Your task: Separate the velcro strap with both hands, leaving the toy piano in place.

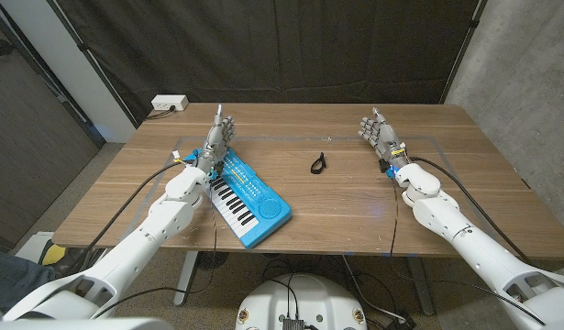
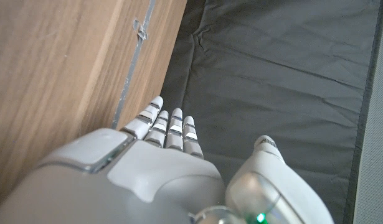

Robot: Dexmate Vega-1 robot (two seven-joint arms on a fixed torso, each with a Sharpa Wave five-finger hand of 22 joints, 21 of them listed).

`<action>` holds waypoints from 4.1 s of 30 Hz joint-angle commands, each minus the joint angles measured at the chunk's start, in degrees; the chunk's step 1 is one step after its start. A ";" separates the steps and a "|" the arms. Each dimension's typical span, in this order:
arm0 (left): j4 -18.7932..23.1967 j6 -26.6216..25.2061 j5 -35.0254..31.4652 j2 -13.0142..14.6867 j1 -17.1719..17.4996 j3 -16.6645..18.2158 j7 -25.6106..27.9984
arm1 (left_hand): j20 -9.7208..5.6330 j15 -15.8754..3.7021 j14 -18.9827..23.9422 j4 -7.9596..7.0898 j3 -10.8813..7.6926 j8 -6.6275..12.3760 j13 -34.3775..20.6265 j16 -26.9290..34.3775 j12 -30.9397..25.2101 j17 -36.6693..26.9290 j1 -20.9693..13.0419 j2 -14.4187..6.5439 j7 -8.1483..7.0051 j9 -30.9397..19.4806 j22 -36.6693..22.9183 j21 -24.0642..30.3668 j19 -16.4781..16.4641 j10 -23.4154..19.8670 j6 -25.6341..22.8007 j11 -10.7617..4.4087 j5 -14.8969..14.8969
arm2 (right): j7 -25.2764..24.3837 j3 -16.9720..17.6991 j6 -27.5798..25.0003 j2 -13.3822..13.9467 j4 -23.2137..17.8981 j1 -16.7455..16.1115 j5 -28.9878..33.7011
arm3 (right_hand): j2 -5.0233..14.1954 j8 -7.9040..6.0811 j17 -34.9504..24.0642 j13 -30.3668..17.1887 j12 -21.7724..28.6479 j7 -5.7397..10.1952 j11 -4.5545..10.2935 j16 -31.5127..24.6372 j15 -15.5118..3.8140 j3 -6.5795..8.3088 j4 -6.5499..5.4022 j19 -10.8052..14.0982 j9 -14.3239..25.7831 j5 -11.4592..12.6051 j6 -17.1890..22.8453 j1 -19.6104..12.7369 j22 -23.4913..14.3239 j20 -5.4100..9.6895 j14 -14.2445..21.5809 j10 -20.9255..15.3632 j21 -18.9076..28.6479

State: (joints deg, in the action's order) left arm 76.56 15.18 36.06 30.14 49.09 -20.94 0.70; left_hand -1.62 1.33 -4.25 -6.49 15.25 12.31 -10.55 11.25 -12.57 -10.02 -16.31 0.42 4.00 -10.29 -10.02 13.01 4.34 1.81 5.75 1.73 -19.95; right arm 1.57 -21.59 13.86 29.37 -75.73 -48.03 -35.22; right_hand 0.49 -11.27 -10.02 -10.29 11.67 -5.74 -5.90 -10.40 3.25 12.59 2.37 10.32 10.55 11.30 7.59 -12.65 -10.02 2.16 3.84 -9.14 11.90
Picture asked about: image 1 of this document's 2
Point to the blue toy piano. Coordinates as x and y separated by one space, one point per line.
258 201

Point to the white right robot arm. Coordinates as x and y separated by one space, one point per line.
469 243

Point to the black round floor disc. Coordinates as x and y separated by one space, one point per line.
213 260

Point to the white power strip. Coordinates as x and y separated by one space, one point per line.
169 102

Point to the white table leg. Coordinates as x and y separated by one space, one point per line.
186 279

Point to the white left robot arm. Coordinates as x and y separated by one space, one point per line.
139 243

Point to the black power adapter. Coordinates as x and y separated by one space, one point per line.
401 323

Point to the black backdrop curtain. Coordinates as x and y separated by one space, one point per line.
272 46

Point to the grey table leg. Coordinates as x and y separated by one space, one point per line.
421 289

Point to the white floor board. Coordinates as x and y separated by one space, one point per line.
34 245

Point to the yellow and black floor pad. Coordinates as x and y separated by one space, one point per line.
53 254

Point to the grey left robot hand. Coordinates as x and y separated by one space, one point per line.
216 139

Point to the person's blue jeans leg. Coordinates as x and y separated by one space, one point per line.
15 279

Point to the small black torso box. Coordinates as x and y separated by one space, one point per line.
293 324

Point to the black backdrop stand pole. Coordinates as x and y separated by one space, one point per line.
462 46
86 49

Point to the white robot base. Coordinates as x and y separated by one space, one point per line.
309 298

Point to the white robot chest cover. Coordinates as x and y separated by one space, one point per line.
80 324

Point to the black blue left wrist camera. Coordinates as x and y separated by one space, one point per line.
192 158

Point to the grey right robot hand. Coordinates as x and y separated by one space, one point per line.
384 137

